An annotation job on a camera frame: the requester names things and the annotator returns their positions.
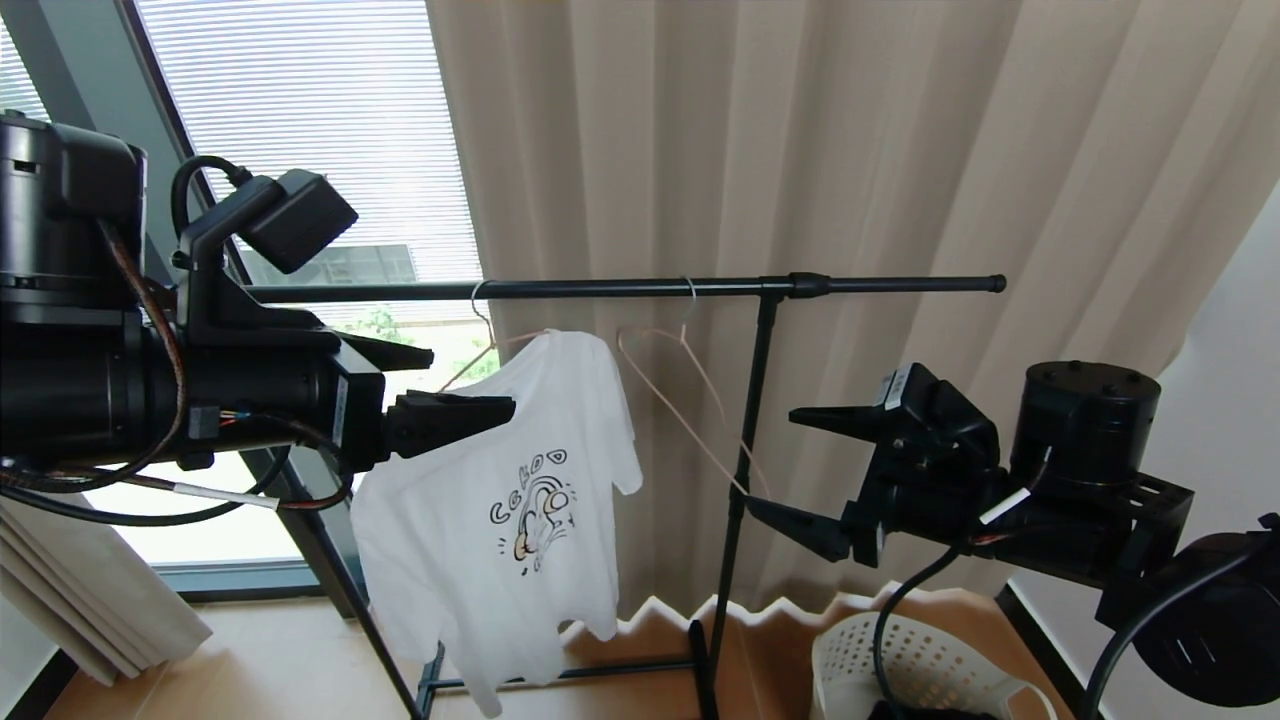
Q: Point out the pink clothes hanger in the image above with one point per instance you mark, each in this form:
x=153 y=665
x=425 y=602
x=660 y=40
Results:
x=690 y=420
x=484 y=320

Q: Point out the window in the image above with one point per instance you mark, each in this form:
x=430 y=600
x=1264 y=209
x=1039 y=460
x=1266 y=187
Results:
x=330 y=100

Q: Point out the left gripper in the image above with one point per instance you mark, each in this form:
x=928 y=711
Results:
x=250 y=400

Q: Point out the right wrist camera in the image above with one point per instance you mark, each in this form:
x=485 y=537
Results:
x=940 y=410

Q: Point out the white printed t-shirt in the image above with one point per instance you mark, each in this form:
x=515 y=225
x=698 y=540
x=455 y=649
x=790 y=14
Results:
x=450 y=560

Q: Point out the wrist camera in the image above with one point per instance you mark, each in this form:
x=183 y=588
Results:
x=940 y=410
x=295 y=220

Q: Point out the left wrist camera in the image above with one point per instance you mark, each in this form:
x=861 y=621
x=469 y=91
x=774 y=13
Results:
x=295 y=220

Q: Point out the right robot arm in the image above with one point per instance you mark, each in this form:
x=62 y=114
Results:
x=1085 y=420

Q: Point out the black clothes rack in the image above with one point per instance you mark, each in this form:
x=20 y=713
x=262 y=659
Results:
x=620 y=288

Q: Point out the black garment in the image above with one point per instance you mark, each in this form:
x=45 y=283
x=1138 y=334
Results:
x=910 y=712

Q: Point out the beige curtain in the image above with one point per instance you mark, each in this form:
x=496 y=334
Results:
x=70 y=590
x=900 y=150

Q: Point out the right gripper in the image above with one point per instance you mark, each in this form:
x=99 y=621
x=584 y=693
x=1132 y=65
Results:
x=930 y=500

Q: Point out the white laundry basket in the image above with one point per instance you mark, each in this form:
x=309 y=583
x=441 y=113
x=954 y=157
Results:
x=930 y=660

